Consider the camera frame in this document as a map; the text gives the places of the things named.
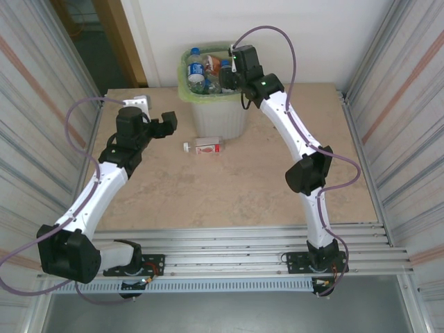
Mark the clear water bottle blue label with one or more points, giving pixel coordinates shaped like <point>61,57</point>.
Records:
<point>195,69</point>
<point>225,63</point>
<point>207,83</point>

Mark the red yellow label tea bottle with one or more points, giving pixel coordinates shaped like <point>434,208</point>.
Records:
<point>214,63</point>

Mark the left arm base wiring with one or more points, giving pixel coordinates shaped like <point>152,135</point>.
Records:
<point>145,280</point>

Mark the right arm base wiring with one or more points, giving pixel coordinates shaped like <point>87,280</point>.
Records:
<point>322,282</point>

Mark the grey plastic waste bin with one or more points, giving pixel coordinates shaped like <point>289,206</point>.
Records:
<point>215,118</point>

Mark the green bin liner bag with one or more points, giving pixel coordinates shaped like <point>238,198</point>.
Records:
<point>185,86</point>

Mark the square clear bottle red label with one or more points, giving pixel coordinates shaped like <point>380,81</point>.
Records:
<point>208,145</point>

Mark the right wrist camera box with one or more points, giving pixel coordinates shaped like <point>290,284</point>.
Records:
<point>234,64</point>

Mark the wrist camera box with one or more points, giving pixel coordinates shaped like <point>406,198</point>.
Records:
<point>137,103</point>
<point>234,64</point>

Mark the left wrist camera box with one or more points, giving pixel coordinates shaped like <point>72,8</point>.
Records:
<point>137,103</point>

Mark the wooden door frame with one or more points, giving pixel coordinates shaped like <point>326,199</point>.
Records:
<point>126,41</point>

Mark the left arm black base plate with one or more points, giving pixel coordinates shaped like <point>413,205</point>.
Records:
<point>156,260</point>

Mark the aluminium rail frame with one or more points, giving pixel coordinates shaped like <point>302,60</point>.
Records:
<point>222,243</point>

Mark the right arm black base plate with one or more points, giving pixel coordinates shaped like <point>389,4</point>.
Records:
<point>295,260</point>

